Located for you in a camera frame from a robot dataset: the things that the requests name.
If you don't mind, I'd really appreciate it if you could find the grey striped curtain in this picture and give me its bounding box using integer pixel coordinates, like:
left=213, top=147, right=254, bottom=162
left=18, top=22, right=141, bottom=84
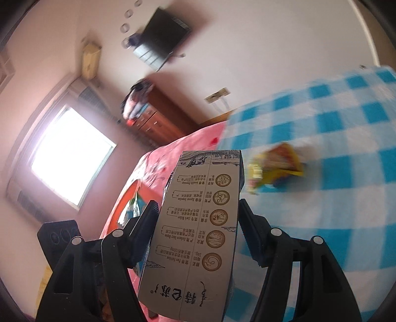
left=70, top=79, right=116, bottom=119

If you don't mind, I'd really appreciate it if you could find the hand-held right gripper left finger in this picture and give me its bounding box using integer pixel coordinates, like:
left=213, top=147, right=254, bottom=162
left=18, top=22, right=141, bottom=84
left=35, top=200, right=160, bottom=322

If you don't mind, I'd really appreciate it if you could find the wall radiator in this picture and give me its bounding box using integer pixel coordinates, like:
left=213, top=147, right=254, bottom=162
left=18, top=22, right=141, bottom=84
left=9, top=182, right=48, bottom=224

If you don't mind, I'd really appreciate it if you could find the black wall television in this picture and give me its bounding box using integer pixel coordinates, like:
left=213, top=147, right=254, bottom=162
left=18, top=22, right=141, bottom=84
left=133, top=7, right=192, bottom=73

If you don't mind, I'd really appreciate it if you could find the bright window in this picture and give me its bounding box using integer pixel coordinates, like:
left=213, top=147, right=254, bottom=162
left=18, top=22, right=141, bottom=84
left=30, top=105, right=118, bottom=209

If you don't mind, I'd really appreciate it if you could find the pink bedsheet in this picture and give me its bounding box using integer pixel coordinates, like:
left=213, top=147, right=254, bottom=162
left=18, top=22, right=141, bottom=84
left=98, top=121, right=228, bottom=322

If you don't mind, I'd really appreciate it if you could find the blue checked blanket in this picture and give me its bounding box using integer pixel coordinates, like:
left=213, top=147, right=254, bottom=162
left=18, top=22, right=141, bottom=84
left=216, top=65, right=396, bottom=322

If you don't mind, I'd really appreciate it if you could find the red plastic bin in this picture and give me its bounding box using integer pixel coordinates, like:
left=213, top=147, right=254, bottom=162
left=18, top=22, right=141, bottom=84
left=115, top=181, right=162, bottom=229

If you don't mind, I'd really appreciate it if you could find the brown wooden cabinet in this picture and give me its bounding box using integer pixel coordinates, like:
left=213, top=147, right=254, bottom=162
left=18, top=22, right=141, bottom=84
left=127, top=82, right=194, bottom=148

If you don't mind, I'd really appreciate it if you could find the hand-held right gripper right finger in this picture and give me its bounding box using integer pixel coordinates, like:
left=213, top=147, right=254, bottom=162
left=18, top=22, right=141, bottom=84
left=238, top=199, right=363, bottom=322

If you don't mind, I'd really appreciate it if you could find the wooden bed frame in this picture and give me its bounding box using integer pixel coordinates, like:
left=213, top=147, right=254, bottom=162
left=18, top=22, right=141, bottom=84
left=200, top=112, right=233, bottom=129

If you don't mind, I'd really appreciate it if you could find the pile of clothes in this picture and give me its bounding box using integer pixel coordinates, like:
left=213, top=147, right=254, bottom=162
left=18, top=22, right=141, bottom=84
left=120, top=79, right=152, bottom=120

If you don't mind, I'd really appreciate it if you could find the yellow wall box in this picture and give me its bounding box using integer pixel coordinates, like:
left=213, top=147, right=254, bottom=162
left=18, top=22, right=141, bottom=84
left=81, top=40, right=103, bottom=80

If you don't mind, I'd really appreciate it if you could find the yellow snack packet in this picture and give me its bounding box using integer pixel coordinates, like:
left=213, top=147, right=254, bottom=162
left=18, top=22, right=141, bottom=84
left=247, top=142, right=306, bottom=193

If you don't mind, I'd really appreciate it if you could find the dark box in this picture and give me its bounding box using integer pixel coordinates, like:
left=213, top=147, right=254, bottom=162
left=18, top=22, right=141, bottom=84
left=137, top=150, right=245, bottom=322

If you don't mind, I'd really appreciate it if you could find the white blue wrapper in bin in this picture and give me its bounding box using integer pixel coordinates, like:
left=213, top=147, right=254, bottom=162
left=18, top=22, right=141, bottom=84
left=118, top=191, right=147, bottom=227

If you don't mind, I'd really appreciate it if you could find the wall socket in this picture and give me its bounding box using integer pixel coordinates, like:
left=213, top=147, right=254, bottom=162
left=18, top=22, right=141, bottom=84
left=205, top=88, right=231, bottom=104

